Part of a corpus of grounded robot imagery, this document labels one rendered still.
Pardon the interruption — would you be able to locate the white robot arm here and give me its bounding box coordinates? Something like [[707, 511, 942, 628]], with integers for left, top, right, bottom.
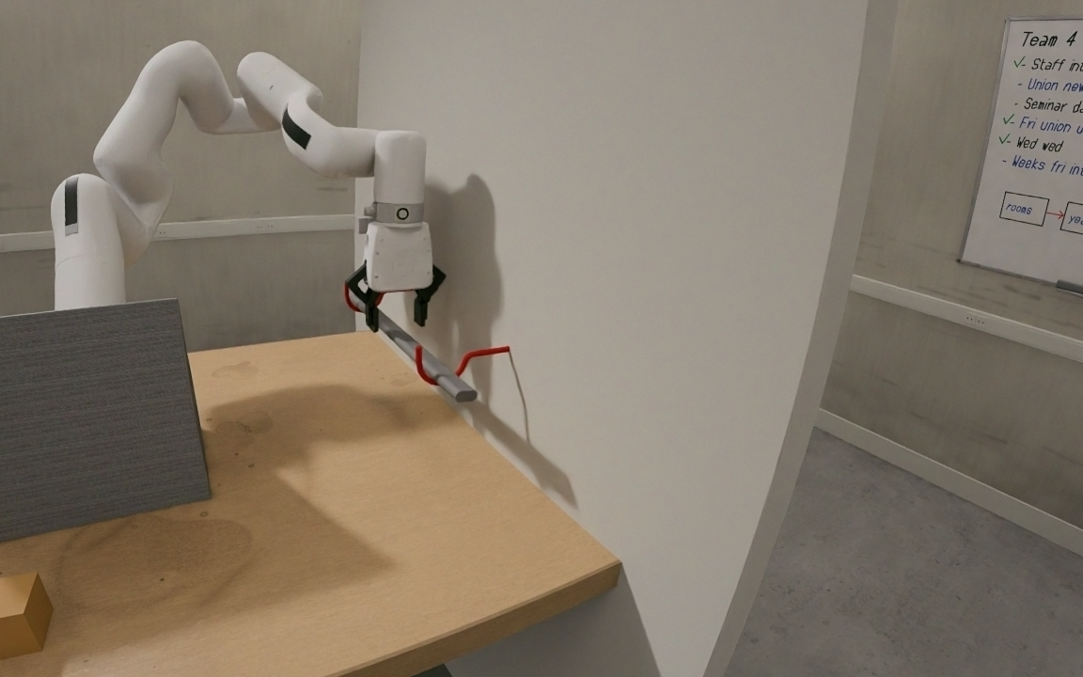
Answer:
[[51, 40, 427, 310]]

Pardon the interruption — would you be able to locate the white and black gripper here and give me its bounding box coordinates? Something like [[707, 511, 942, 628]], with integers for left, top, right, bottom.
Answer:
[[345, 220, 446, 333]]

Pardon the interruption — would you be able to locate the grey wall panel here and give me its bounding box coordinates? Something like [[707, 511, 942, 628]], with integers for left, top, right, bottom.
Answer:
[[357, 0, 899, 677]]

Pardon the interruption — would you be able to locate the tan cube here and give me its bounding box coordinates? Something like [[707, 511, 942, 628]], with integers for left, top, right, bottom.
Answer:
[[0, 572, 54, 660]]

